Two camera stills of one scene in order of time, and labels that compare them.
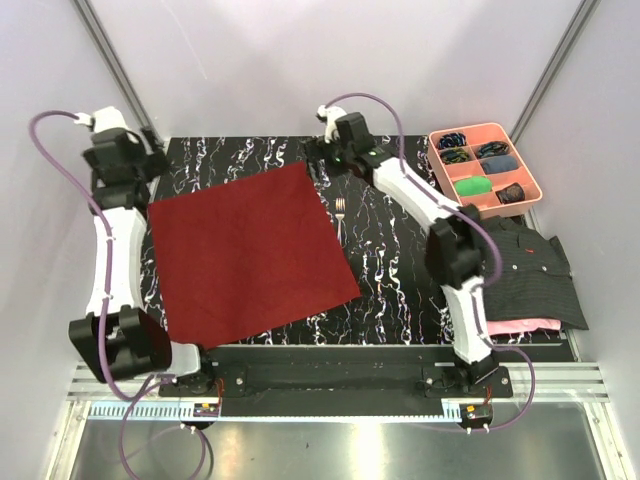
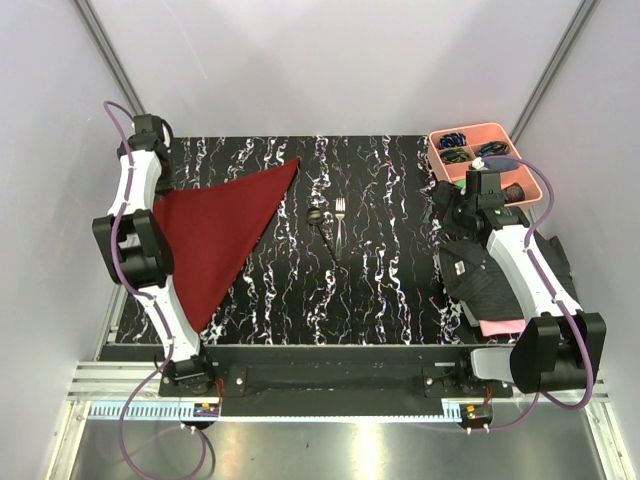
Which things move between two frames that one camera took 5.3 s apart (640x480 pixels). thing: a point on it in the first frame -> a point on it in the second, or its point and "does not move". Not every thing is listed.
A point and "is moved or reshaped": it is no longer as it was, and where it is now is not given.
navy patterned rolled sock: [492, 148] does not move
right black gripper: [317, 150] -> [449, 195]
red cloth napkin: [245, 251] is moved or reshaped
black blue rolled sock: [455, 139] does not move
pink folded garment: [495, 327] does not move
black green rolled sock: [457, 154] does not move
